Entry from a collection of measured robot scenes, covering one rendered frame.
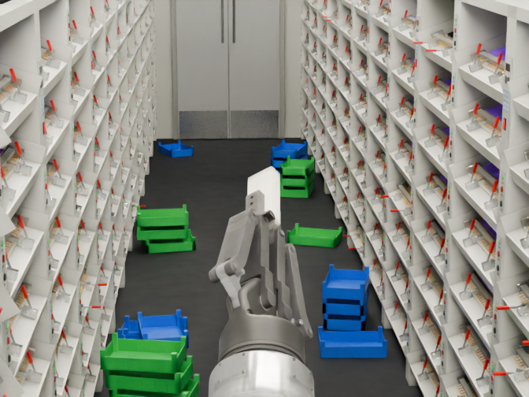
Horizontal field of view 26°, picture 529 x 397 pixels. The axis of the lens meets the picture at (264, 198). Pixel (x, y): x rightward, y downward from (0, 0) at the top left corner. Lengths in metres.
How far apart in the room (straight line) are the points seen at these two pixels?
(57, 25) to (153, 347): 1.45
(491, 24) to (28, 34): 1.59
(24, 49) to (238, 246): 2.20
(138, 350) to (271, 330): 3.71
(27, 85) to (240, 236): 2.19
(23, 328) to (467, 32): 1.80
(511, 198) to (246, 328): 2.39
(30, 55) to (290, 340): 2.27
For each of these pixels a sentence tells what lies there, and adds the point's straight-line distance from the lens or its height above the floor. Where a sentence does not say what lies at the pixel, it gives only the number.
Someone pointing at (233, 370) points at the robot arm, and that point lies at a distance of 0.95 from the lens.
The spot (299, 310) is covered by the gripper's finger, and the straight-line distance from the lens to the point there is 1.06.
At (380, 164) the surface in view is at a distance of 5.95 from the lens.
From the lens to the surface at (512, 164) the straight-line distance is 3.30.
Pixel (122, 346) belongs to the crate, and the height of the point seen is 0.26.
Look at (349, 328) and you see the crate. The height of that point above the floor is 0.02.
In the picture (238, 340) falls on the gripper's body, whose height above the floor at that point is 1.59.
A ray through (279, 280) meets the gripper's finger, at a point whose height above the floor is 1.61.
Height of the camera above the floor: 1.94
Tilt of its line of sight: 14 degrees down
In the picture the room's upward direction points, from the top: straight up
